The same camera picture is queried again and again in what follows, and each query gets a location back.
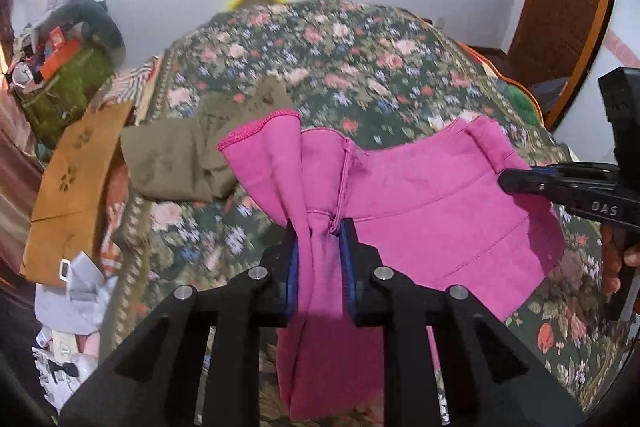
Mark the pink pants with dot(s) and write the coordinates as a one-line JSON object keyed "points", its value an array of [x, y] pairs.
{"points": [[433, 209]]}

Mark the person's right hand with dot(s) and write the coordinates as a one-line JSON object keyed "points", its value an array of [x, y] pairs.
{"points": [[614, 259]]}

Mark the white paper clutter pile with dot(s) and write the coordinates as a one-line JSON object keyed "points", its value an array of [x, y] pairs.
{"points": [[66, 350]]}

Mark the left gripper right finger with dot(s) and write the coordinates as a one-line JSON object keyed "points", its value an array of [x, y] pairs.
{"points": [[445, 353]]}

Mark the pink striped curtain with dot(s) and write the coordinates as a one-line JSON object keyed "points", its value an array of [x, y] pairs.
{"points": [[20, 175]]}

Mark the floral bed cover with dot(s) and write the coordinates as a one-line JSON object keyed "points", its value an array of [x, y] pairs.
{"points": [[382, 77]]}

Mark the white wardrobe sliding door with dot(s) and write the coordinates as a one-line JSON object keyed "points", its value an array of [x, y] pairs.
{"points": [[585, 128]]}

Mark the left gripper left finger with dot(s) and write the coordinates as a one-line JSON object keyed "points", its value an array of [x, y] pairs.
{"points": [[195, 355]]}

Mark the olive green pants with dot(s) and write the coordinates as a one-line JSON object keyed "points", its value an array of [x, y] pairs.
{"points": [[178, 159]]}

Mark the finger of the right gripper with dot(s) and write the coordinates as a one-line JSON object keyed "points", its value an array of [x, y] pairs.
{"points": [[530, 186], [530, 174]]}

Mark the orange box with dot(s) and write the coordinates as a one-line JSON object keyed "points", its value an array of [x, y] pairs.
{"points": [[59, 58]]}

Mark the green storage bag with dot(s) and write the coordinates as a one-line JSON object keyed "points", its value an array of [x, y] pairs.
{"points": [[63, 100]]}

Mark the grey plush pillow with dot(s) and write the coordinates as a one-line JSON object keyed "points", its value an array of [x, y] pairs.
{"points": [[93, 18]]}

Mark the colourful fleece blanket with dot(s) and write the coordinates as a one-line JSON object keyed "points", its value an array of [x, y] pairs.
{"points": [[523, 100]]}

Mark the wooden lap desk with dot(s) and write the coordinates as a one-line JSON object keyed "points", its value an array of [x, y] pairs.
{"points": [[69, 210]]}

